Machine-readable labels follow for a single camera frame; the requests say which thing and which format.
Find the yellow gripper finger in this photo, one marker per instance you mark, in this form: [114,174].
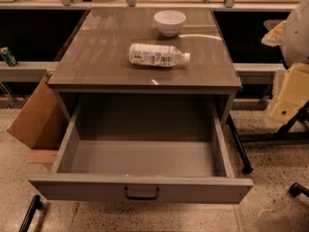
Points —
[293,94]

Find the clear plastic water bottle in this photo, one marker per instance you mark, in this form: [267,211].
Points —
[165,56]

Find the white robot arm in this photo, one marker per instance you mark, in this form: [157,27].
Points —
[292,36]

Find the open grey top drawer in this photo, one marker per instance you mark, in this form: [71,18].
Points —
[174,143]

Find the grey wooden drawer cabinet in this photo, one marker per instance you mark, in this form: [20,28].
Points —
[97,59]

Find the grey right bench shelf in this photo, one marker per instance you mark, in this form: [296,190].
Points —
[252,73]

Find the grey bench shelf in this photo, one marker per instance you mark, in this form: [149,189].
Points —
[252,73]
[26,71]

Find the black diagonal stand leg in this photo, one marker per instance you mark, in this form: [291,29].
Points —
[247,168]

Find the black caster foot right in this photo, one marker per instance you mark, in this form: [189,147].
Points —
[297,189]

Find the white ceramic bowl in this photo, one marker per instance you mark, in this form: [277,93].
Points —
[169,23]

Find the brown cardboard box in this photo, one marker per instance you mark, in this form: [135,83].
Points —
[40,125]

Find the black bar bottom left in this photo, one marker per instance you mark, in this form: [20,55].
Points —
[33,207]

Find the grey left bench shelf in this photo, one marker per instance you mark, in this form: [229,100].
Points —
[26,71]

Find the green drink can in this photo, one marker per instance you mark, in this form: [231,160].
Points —
[8,57]

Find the black metal floor frame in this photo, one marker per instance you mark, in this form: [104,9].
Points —
[284,133]

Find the black drawer handle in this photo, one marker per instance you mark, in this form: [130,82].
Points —
[141,194]

